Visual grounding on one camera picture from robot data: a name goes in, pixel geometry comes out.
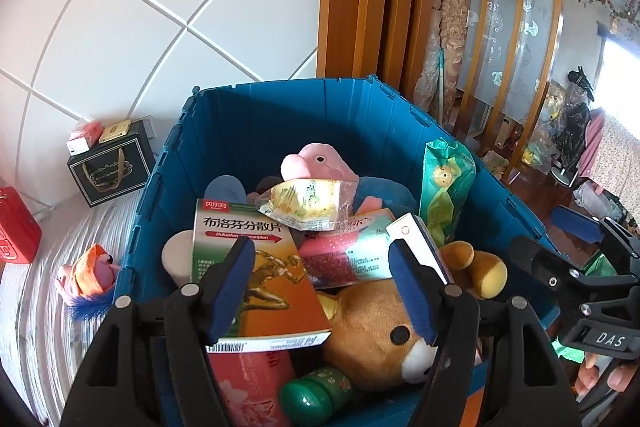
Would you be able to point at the pig plush orange dress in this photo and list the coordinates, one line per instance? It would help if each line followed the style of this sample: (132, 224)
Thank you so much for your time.
(90, 272)

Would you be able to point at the red white small box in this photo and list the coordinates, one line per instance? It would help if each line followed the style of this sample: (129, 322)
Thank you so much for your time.
(82, 139)

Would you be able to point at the orange green medicine box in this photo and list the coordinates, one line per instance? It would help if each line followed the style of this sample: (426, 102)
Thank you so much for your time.
(280, 267)

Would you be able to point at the frosted glass sliding door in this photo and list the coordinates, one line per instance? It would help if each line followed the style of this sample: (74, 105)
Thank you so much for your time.
(505, 7)

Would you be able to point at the person's right hand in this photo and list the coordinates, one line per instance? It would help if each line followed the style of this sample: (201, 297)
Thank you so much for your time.
(620, 377)

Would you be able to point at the white pill bottle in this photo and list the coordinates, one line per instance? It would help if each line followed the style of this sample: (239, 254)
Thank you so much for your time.
(177, 257)

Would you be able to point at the wooden door frame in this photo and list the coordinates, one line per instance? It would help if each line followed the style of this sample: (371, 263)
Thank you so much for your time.
(350, 7)

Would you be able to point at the green plastic bottle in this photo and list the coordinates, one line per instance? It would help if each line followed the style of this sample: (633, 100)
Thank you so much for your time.
(310, 399)

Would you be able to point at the brown bear plush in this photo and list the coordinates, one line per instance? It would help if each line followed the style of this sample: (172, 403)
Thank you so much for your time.
(370, 322)

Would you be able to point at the pink yellow tissue pack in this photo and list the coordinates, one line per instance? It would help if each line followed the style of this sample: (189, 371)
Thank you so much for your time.
(345, 257)

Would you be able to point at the white bed sheet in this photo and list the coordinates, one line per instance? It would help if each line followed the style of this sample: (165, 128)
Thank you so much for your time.
(45, 347)

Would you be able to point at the red floral packet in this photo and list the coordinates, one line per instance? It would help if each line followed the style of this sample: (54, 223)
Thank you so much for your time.
(250, 382)

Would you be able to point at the green tall snack bag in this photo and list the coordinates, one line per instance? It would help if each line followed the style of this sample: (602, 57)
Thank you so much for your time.
(445, 197)

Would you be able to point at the blue plastic storage container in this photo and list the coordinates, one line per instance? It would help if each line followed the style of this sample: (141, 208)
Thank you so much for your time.
(300, 117)

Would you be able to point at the black plastic bag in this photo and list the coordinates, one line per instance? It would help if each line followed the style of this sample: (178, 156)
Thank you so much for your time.
(575, 132)

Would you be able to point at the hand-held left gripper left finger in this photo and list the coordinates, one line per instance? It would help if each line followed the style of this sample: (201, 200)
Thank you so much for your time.
(232, 292)

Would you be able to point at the pink garment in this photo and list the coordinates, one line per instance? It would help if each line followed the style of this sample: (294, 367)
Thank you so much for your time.
(594, 142)

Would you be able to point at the black gift bag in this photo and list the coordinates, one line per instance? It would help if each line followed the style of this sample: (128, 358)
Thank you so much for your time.
(115, 167)

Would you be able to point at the floral fabric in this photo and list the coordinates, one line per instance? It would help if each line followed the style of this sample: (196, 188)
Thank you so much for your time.
(622, 162)

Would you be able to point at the pink pig plush blue outfit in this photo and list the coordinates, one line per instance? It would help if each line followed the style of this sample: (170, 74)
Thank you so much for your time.
(320, 162)

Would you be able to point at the gold small box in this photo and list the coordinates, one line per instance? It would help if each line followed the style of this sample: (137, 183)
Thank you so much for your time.
(115, 131)

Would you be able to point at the yellow clear snack packet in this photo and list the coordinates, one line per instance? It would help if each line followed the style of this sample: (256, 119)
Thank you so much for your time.
(300, 202)

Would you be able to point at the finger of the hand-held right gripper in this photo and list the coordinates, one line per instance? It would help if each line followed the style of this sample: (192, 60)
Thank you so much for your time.
(575, 223)
(545, 262)

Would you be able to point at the rolled patterned carpet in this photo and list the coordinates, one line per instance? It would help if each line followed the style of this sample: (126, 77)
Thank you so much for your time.
(450, 32)

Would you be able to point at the red plastic toy case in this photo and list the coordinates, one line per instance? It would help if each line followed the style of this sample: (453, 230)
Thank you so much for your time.
(17, 232)

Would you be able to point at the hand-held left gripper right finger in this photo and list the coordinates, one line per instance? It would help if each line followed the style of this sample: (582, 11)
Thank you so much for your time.
(412, 292)

